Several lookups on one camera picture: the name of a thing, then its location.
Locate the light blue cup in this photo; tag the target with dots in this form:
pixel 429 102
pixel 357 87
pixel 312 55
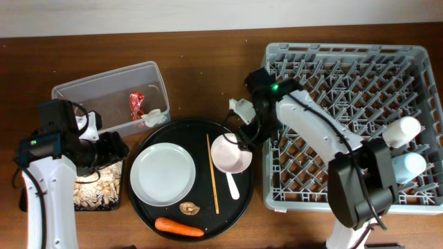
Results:
pixel 408 166

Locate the white paper cup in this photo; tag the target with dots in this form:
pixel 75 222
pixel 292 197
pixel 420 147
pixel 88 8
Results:
pixel 401 131

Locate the clear plastic waste bin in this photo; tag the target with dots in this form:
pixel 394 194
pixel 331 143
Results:
pixel 108 94

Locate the brown walnut shell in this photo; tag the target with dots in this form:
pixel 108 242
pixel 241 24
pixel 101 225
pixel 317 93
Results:
pixel 189 208

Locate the pink bowl with food scraps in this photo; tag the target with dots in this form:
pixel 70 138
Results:
pixel 226 155

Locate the wooden chopstick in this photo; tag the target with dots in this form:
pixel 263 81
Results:
pixel 212 175

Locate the orange carrot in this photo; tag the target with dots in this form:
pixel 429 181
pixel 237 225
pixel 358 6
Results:
pixel 168 225

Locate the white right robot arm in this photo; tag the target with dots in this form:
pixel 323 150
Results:
pixel 361 185

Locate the pale grey plate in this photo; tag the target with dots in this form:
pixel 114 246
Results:
pixel 162 174

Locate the red snack wrapper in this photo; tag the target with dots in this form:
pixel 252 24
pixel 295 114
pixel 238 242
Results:
pixel 135 101

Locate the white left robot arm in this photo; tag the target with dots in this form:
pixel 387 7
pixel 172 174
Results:
pixel 65 147

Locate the round black tray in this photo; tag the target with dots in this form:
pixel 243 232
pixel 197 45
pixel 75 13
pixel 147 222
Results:
pixel 190 134

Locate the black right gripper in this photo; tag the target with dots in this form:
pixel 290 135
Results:
pixel 250 142

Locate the rectangular black tray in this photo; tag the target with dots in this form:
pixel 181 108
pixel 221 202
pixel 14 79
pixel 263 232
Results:
pixel 104 204

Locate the white tissue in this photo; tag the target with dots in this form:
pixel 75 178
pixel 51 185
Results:
pixel 153 118

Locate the pile of rice and shells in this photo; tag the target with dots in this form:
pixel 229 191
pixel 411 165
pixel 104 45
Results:
pixel 98 190

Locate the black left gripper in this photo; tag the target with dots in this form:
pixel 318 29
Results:
pixel 115 150

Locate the grey plastic dishwasher rack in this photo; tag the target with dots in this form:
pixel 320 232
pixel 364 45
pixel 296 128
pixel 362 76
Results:
pixel 364 87

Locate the white plastic fork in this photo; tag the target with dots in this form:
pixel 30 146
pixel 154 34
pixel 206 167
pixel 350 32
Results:
pixel 234 192

